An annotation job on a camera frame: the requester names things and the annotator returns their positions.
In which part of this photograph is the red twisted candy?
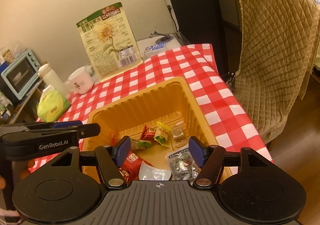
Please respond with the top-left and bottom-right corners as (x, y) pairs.
(140, 124), (156, 141)

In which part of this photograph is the right quilted beige chair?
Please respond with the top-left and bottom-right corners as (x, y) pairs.
(233, 0), (319, 144)

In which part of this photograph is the green tissue box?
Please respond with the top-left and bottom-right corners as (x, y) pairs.
(37, 85), (71, 122)

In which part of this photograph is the blue gum pack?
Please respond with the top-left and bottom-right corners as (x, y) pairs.
(144, 42), (165, 57)

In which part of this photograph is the white thermos bottle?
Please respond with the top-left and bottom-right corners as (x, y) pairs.
(38, 63), (69, 96)

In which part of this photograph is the red clear brown candy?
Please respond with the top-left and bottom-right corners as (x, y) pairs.
(171, 125), (186, 143)

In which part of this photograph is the wooden shelf unit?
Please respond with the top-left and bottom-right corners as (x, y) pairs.
(1, 80), (46, 124)

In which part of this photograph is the orange plastic tray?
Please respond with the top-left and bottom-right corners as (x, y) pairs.
(84, 77), (217, 170)

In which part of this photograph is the silver green snack bag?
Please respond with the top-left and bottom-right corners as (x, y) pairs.
(138, 161), (172, 181)

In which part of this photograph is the black mini fridge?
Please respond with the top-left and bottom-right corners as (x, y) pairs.
(165, 0), (228, 75)

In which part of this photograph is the mint toaster oven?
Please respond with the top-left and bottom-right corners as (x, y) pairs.
(1, 49), (40, 100)

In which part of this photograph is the large red snack packet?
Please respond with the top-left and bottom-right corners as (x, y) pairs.
(119, 150), (152, 185)

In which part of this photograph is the clear dark snack packet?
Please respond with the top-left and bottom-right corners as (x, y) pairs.
(166, 146), (200, 184)

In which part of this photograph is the white mug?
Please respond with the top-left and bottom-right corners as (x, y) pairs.
(65, 67), (94, 94)

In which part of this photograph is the left hand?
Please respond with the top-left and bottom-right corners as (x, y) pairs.
(1, 159), (35, 190)

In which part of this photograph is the sunflower seed bag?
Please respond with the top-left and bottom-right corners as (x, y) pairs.
(76, 2), (143, 82)

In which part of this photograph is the yellow green candy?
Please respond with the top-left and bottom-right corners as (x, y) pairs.
(153, 121), (171, 147)

